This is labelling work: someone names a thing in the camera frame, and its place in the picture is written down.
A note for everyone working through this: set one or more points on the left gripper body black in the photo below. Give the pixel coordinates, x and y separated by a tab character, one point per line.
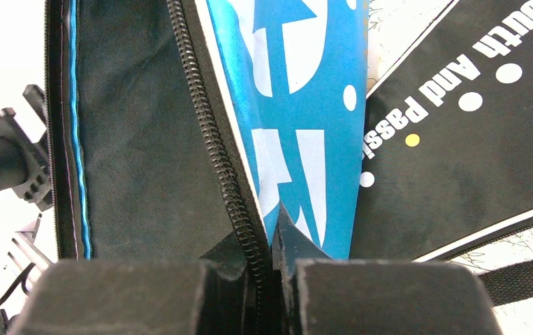
24	165

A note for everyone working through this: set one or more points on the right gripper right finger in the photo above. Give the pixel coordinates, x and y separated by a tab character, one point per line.
289	245

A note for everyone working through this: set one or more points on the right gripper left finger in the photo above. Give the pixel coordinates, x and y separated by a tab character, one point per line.
234	305

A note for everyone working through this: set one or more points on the black sport racket bag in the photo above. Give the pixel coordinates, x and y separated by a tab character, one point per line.
448	164

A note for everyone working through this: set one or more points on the blue racket bag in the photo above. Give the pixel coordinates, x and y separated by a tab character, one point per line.
174	123

